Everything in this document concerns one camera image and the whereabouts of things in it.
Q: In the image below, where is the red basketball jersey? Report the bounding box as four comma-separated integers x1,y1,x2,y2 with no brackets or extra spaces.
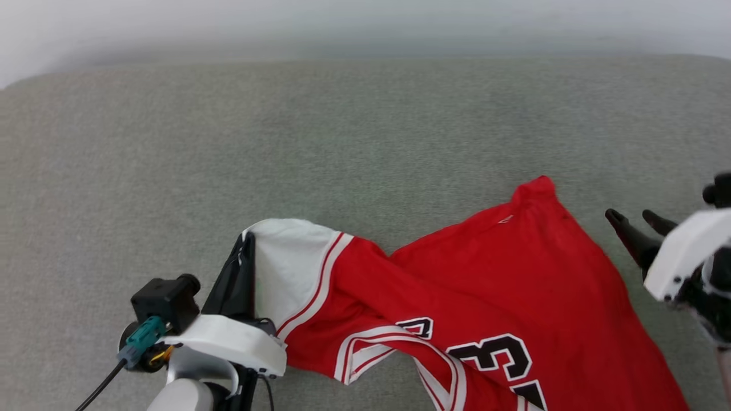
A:
243,175,692,411

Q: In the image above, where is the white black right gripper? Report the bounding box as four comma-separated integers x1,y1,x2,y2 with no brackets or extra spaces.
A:
605,208,731,346

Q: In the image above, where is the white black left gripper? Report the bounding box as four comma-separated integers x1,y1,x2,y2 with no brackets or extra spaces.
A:
157,232,288,411

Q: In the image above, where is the black cable with teal connector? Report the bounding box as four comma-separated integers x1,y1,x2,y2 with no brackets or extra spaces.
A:
74,316,169,411

